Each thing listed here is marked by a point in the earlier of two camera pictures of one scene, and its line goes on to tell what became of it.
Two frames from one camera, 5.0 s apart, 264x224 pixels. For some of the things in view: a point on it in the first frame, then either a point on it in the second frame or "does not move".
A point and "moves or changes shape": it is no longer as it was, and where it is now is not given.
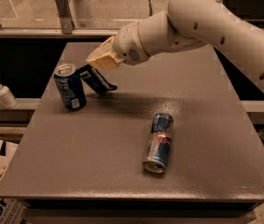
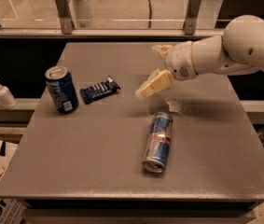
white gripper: x=127 y=45 -> x=180 y=61
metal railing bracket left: x=64 y=11 does not move
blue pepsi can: x=70 y=86 moves or changes shape
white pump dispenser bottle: x=4 y=94 does not move
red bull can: x=160 y=143 does not move
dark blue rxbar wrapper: x=90 y=76 -> x=98 y=91
